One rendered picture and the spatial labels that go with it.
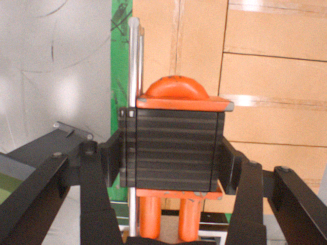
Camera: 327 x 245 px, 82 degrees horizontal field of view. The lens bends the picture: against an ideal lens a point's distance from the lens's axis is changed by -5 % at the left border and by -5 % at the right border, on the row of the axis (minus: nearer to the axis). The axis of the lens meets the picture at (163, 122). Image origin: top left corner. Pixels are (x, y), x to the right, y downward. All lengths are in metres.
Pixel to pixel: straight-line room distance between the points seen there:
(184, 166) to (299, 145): 1.02
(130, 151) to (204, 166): 0.06
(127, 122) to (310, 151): 1.09
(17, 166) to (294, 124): 1.23
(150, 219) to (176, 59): 0.76
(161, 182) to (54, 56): 1.55
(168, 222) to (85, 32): 1.46
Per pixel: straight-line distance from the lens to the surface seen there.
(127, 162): 0.16
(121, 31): 1.50
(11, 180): 1.01
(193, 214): 0.21
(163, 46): 0.90
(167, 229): 0.24
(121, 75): 1.48
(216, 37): 0.93
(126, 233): 1.16
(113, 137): 0.16
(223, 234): 1.17
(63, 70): 1.63
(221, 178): 0.16
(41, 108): 1.75
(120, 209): 1.23
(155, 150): 0.16
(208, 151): 0.16
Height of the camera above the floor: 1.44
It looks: 77 degrees down
